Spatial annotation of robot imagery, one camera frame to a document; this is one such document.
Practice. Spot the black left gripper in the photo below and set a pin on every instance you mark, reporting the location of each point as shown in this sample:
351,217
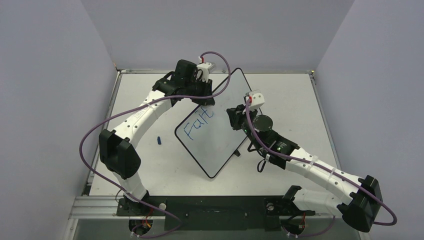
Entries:
206,87

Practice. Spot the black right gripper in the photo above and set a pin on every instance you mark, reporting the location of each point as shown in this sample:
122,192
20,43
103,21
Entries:
236,117

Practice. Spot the black-framed whiteboard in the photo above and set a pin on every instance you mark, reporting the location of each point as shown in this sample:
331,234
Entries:
206,132

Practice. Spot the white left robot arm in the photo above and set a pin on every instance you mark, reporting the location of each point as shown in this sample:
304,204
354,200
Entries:
117,147

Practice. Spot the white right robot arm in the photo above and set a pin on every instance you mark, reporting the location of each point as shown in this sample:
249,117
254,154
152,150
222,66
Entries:
355,199

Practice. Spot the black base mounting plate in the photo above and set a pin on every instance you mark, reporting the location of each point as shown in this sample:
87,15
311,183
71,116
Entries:
218,222

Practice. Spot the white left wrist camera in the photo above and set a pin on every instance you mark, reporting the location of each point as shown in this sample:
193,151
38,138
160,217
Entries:
204,70

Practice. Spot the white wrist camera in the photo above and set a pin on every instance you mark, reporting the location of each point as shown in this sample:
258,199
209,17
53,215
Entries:
255,99
204,70

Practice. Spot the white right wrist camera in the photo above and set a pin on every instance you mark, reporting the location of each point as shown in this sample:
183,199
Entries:
255,99

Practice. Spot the aluminium front frame rail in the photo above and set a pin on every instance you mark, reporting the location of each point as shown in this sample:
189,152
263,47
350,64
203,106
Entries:
103,207

